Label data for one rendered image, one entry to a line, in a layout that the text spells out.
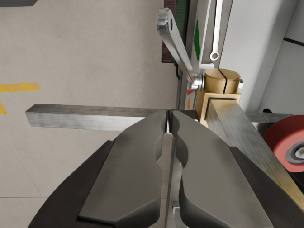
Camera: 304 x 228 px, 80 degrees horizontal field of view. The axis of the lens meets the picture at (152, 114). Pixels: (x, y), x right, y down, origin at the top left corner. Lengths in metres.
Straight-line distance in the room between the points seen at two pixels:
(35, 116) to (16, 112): 1.34
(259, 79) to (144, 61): 0.74
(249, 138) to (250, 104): 0.40
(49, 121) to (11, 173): 1.93
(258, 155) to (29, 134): 1.70
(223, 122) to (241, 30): 0.33
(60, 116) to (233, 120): 0.26
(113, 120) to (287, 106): 0.39
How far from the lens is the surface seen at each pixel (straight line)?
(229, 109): 0.24
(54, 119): 0.34
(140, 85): 1.20
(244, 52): 0.53
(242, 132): 0.21
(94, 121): 0.31
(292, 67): 0.51
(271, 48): 0.56
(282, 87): 0.53
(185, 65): 0.16
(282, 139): 0.29
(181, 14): 0.40
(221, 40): 0.42
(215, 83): 0.26
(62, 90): 1.39
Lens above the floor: 1.10
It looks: 58 degrees down
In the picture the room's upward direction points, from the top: 173 degrees counter-clockwise
